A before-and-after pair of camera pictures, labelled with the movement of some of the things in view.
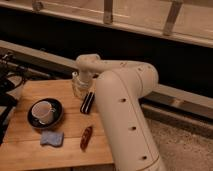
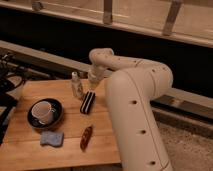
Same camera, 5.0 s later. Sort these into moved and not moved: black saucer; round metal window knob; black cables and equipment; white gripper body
Moved: white gripper body
Not moved: black saucer; black cables and equipment; round metal window knob
